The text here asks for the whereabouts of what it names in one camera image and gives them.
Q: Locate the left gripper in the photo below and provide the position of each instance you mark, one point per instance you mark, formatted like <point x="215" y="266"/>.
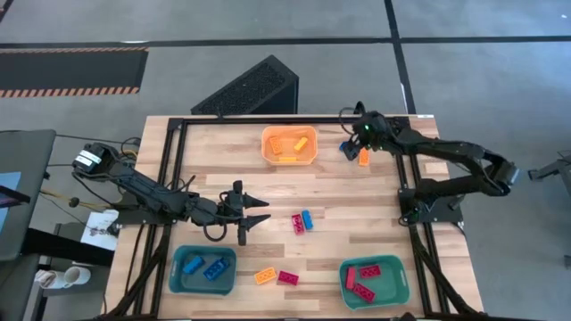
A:
<point x="214" y="211"/>

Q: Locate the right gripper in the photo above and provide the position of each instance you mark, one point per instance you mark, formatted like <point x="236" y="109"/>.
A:
<point x="372" y="134"/>

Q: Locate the blue toy brick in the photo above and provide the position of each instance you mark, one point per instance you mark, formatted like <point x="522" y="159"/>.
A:
<point x="345" y="148"/>
<point x="194" y="264"/>
<point x="307" y="219"/>
<point x="216" y="269"/>

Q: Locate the red toy brick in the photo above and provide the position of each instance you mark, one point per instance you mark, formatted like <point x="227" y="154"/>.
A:
<point x="298" y="224"/>
<point x="288" y="278"/>
<point x="363" y="292"/>
<point x="370" y="271"/>
<point x="351" y="277"/>

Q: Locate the yellow toy brick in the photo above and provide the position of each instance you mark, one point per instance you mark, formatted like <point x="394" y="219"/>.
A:
<point x="301" y="143"/>
<point x="287" y="159"/>
<point x="275" y="145"/>

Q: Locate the orange-yellow toy brick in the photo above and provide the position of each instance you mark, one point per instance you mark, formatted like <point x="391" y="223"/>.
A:
<point x="265" y="275"/>
<point x="364" y="158"/>

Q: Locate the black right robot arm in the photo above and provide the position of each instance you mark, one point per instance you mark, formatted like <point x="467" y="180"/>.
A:
<point x="446" y="147"/>

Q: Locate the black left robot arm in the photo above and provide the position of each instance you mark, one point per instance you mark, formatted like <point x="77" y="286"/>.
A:
<point x="134" y="183"/>

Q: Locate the yellow plastic bin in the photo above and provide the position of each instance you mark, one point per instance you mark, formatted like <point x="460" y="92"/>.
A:
<point x="287" y="134"/>

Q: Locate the blue-teal plastic bin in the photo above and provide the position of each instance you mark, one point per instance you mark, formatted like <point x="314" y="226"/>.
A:
<point x="203" y="287"/>

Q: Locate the black perforated case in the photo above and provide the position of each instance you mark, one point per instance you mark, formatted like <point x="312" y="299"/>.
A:
<point x="254" y="89"/>

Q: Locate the green-teal plastic bin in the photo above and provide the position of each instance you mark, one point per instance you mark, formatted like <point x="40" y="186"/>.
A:
<point x="388" y="290"/>

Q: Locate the white paper sheet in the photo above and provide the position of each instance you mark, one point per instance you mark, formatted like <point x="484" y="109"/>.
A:
<point x="100" y="232"/>

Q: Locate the white mug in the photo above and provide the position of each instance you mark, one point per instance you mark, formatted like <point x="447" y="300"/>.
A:
<point x="76" y="276"/>

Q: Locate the black hazard-striped floor mat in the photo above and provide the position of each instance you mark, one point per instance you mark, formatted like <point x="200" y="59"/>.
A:
<point x="67" y="71"/>

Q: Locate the grey desk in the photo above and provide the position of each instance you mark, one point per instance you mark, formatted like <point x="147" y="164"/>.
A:
<point x="27" y="151"/>

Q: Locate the grey floor object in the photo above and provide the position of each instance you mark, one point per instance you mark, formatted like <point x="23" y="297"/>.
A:
<point x="568" y="261"/>

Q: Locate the black metal rig frame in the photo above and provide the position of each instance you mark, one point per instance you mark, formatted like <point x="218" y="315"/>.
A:
<point x="290" y="120"/>

